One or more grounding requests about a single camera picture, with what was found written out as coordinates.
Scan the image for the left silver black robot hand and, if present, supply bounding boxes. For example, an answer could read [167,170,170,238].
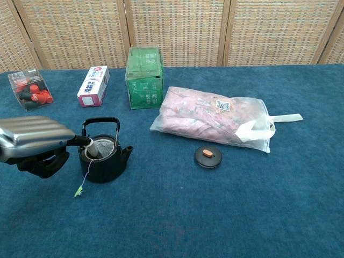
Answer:
[0,116,99,180]

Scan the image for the white tea bag green tag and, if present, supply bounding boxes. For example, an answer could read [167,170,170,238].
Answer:
[74,139,114,198]

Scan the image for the black teapot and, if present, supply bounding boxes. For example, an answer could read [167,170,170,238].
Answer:
[77,116,134,184]

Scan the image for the green transparent box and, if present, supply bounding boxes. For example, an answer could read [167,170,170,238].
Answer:
[125,46,164,110]

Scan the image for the translucent bag pink cloth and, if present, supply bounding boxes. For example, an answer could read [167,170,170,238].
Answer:
[149,85,304,154]

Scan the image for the black teapot lid orange knob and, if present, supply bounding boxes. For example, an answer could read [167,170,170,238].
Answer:
[194,146,223,169]

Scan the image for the clear box red black capsules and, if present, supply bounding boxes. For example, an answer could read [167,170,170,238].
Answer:
[7,68,55,112]

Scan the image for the white pink toothpaste box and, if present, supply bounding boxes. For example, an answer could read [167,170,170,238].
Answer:
[77,66,111,108]

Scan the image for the blue table cloth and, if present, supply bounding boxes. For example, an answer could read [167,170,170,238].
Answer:
[0,63,344,258]

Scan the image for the wicker folding screen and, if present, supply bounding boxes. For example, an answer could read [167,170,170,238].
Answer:
[0,0,344,73]

